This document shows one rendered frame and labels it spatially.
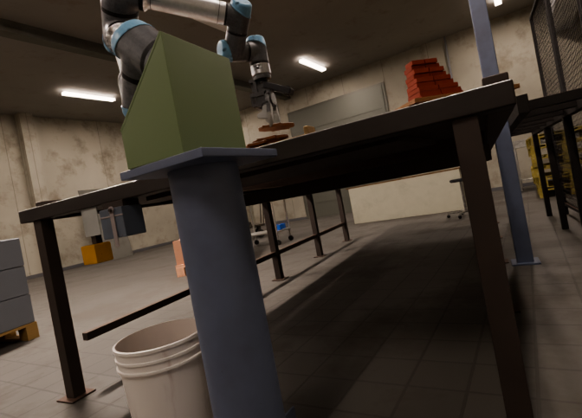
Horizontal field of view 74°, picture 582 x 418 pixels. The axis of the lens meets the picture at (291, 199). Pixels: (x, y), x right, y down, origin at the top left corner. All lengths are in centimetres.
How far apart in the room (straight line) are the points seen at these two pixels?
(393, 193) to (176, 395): 645
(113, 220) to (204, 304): 82
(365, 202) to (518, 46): 530
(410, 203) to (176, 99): 668
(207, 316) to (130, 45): 67
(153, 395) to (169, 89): 90
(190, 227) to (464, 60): 1018
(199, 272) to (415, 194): 658
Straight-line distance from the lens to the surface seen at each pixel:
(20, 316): 387
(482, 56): 309
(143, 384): 135
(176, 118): 85
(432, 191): 725
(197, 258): 90
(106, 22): 152
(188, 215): 89
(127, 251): 1161
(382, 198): 748
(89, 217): 183
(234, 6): 147
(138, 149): 93
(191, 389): 137
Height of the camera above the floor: 74
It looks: level
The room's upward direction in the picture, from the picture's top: 11 degrees counter-clockwise
